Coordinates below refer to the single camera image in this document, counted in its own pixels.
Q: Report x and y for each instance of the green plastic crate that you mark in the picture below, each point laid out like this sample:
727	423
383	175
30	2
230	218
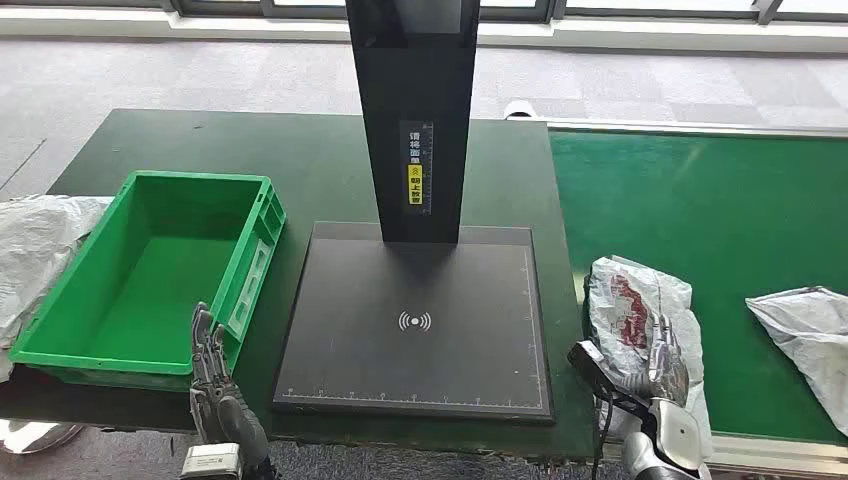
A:
152	285

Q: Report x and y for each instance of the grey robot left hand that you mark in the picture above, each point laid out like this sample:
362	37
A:
222	411

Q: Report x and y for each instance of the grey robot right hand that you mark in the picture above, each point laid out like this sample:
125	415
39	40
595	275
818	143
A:
669	378

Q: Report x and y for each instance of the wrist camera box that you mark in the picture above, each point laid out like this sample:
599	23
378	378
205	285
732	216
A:
208	462
590	364

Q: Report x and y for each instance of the green conveyor belt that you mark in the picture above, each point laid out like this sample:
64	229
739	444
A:
696	199

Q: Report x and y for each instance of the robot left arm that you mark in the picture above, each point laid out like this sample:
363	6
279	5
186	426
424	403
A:
262	472

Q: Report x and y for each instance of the black inbound scanner machine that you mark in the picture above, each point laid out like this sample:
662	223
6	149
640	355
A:
417	79

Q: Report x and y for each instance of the grey poly mailer parcel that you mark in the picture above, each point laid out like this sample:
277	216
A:
623	298
808	338

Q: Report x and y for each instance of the round metal floor base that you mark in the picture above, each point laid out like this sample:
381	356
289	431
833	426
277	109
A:
33	437

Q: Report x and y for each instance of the white plastic bag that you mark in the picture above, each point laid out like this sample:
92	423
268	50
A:
33	252

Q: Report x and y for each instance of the dark window frame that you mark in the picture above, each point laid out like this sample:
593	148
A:
218	6

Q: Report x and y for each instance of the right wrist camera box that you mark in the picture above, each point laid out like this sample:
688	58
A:
590	364

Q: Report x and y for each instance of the dark green table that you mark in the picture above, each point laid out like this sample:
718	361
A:
199	139

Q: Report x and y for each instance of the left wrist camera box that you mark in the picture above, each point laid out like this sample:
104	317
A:
208	462

